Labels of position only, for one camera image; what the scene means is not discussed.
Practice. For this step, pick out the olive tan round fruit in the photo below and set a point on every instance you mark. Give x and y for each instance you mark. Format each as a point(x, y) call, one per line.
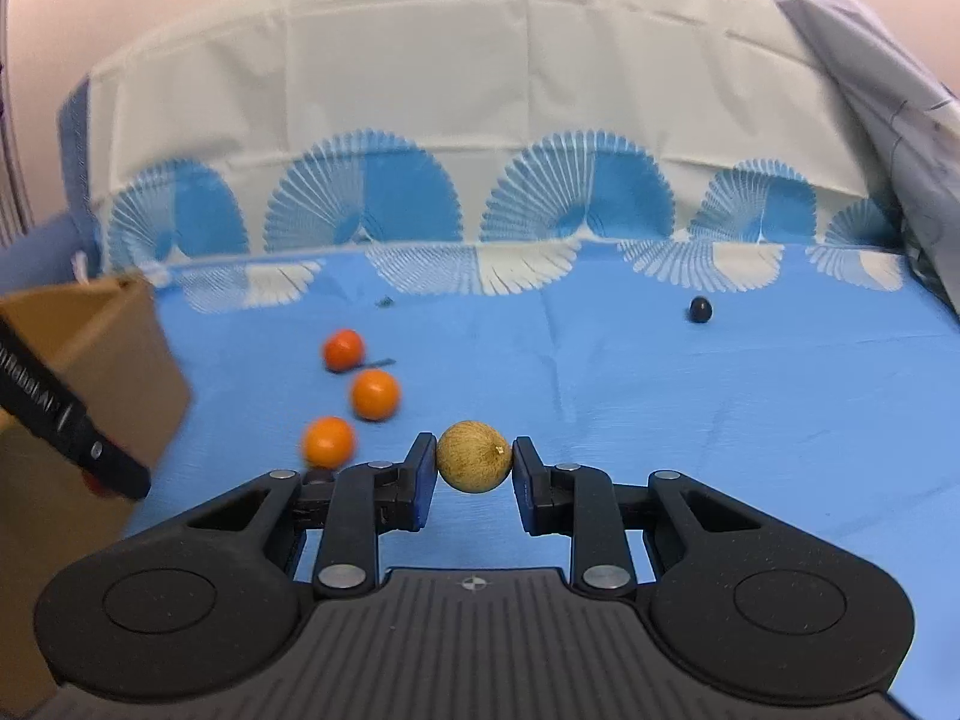
point(474, 457)

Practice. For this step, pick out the round orange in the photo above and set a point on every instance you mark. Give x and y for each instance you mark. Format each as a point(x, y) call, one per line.
point(375, 394)
point(328, 442)
point(343, 350)

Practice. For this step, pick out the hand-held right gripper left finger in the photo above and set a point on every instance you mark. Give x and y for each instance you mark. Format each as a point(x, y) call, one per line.
point(424, 481)

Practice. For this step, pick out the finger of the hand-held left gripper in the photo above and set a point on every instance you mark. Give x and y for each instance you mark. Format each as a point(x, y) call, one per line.
point(112, 465)

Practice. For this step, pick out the blue fan-print cloth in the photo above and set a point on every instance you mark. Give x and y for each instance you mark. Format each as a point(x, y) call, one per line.
point(675, 405)

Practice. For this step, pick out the pale grey crumpled cloth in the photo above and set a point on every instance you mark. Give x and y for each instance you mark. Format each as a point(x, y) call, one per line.
point(900, 150)

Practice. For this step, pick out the brown cardboard box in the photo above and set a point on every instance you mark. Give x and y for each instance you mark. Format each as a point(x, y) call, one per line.
point(90, 360)

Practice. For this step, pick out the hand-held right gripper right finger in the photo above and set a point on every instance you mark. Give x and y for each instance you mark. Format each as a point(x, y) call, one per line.
point(523, 489)

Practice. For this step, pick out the dark purple plum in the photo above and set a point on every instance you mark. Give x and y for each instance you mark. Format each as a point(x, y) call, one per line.
point(700, 309)

